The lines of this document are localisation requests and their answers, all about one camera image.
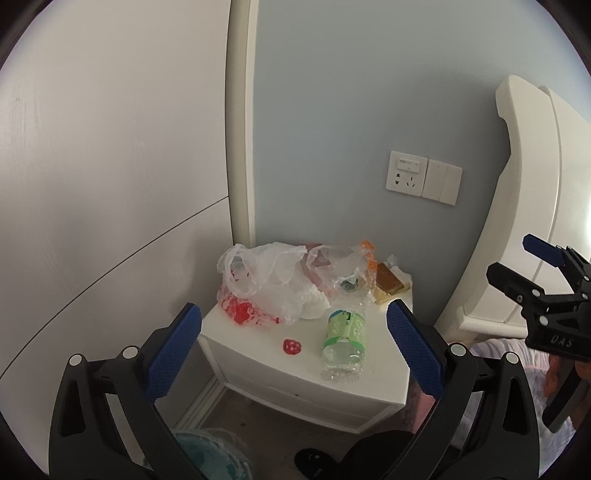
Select white tissue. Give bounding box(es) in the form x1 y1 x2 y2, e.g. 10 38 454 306
300 285 331 320

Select white red-printed plastic bag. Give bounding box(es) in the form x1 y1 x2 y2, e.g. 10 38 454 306
217 242 314 325

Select pink pillow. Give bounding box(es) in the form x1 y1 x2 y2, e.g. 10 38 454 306
402 381 436 434

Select white wall socket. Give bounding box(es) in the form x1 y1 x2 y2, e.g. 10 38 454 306
386 151 428 197

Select red spotted candy wrapper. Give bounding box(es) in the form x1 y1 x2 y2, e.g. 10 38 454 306
283 339 301 356

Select green label plastic bottle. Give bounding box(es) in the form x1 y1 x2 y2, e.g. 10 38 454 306
322 293 368 382

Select person right hand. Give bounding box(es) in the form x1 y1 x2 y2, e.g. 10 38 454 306
544 355 564 398

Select clear orange-printed plastic bag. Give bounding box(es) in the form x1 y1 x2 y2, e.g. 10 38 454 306
327 241 378 303

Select white double light switch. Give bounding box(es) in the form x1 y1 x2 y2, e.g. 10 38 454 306
422 159 463 206

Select trash bin with liner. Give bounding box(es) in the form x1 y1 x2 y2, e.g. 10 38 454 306
173 428 253 480

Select pink sunscreen box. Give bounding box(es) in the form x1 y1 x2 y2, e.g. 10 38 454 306
301 242 334 296

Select white bed headboard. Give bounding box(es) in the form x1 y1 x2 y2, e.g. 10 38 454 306
435 75 591 343

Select cream door frame trim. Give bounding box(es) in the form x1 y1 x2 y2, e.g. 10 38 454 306
225 1 259 247

